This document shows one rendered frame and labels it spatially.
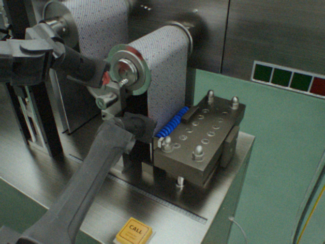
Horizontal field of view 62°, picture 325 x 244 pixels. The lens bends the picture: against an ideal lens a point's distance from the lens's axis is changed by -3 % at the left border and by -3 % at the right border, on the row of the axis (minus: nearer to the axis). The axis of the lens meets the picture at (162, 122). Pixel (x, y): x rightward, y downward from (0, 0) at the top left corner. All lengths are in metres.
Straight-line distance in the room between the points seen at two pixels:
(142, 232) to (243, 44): 0.65
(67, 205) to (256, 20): 0.75
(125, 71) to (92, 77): 0.11
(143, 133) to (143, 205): 0.22
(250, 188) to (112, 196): 1.46
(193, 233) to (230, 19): 0.65
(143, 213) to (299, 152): 1.99
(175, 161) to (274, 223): 1.33
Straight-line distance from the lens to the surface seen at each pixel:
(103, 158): 0.50
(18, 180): 1.02
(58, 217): 0.37
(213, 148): 0.84
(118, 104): 0.80
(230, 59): 0.98
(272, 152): 2.54
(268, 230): 1.99
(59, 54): 0.60
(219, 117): 0.97
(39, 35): 0.66
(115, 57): 0.77
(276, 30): 0.92
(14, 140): 1.21
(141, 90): 0.77
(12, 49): 0.57
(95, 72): 0.67
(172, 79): 0.88
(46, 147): 1.08
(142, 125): 0.74
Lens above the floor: 1.57
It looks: 35 degrees down
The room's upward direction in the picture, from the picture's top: straight up
